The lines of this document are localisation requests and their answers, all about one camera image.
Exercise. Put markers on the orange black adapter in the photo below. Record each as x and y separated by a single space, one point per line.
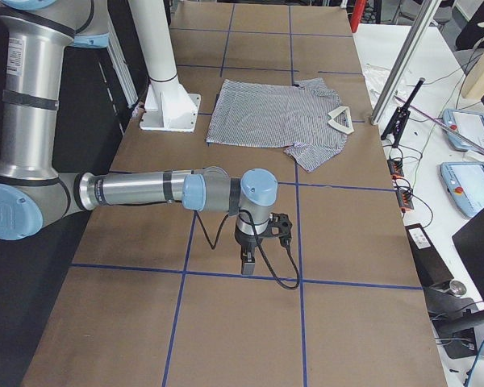
404 197
395 167

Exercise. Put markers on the red cylinder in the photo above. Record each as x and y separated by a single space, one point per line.
358 11

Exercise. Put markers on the black box with label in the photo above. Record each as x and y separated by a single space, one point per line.
431 268

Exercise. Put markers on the lower teach pendant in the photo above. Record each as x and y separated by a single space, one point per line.
465 183

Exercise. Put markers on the clear plastic bag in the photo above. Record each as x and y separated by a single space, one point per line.
375 79

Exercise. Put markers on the white pedestal column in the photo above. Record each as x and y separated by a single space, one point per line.
168 106

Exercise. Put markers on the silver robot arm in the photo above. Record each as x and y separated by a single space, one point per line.
34 195

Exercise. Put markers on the striped polo shirt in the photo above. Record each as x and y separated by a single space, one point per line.
307 120

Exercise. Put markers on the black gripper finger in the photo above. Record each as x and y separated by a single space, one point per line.
245 263
250 263

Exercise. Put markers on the orange black adapter upper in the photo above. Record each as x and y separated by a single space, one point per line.
395 167

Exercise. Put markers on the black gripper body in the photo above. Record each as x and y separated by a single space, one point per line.
246 242

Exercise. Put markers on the silver round knob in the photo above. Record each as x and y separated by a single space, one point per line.
456 288

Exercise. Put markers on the aluminium frame post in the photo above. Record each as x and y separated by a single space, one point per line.
414 36

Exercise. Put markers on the upper teach pendant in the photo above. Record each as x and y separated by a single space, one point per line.
469 124

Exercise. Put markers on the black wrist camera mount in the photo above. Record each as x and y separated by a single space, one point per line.
279 226

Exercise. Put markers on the orange black adapter lower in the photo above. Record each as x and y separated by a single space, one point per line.
404 197

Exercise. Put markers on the teach pendant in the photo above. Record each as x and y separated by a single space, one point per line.
469 124
465 183

